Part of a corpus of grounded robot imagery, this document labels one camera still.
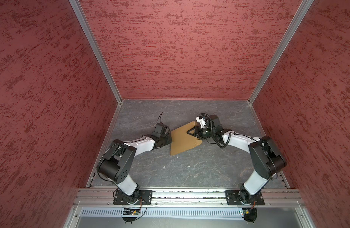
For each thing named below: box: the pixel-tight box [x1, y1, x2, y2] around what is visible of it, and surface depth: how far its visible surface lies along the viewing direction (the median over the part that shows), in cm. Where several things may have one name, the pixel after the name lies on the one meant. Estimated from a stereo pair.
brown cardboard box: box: [170, 120, 203, 156], surface depth 91 cm
